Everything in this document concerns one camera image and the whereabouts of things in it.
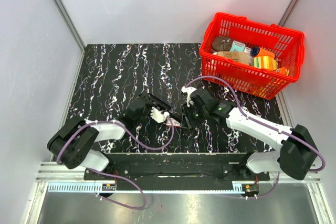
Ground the white toothed strip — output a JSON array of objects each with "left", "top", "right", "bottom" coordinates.
[{"left": 48, "top": 182, "right": 245, "bottom": 195}]

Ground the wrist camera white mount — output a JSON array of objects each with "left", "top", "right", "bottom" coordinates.
[
  {"left": 150, "top": 107, "right": 170, "bottom": 123},
  {"left": 181, "top": 86, "right": 197, "bottom": 107}
]

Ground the aluminium frame rail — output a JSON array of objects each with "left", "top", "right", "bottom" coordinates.
[{"left": 36, "top": 162, "right": 321, "bottom": 183}]

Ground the orange small package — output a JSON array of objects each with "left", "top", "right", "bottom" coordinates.
[{"left": 274, "top": 67, "right": 289, "bottom": 76}]

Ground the teal small box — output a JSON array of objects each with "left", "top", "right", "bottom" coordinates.
[{"left": 229, "top": 40, "right": 246, "bottom": 52}]

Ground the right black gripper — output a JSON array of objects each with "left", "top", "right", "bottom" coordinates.
[{"left": 181, "top": 101, "right": 208, "bottom": 129}]

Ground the brown cardboard box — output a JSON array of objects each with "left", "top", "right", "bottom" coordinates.
[{"left": 213, "top": 51, "right": 253, "bottom": 66}]

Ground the green orange striped package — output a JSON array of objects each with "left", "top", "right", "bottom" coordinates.
[{"left": 253, "top": 56, "right": 278, "bottom": 71}]

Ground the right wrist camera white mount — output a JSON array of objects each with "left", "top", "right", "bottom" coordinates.
[{"left": 181, "top": 86, "right": 197, "bottom": 107}]

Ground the red plastic shopping basket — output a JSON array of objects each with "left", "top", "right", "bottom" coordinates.
[{"left": 199, "top": 13, "right": 305, "bottom": 100}]

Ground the orange bottle dark cap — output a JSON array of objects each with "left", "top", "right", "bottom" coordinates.
[{"left": 250, "top": 46, "right": 275, "bottom": 59}]

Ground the brown round item in basket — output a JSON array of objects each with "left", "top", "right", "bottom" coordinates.
[{"left": 212, "top": 36, "right": 233, "bottom": 52}]

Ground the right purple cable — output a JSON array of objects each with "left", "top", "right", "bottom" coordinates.
[{"left": 184, "top": 75, "right": 327, "bottom": 200}]

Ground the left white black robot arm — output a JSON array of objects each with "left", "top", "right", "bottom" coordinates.
[{"left": 47, "top": 93, "right": 158, "bottom": 180}]

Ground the red white staple box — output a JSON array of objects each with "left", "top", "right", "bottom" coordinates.
[{"left": 166, "top": 118, "right": 182, "bottom": 128}]

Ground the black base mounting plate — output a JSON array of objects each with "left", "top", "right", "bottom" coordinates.
[{"left": 83, "top": 153, "right": 270, "bottom": 183}]

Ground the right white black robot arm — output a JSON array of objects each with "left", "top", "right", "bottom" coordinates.
[{"left": 181, "top": 87, "right": 317, "bottom": 180}]

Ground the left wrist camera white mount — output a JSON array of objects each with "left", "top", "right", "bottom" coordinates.
[{"left": 150, "top": 107, "right": 170, "bottom": 123}]

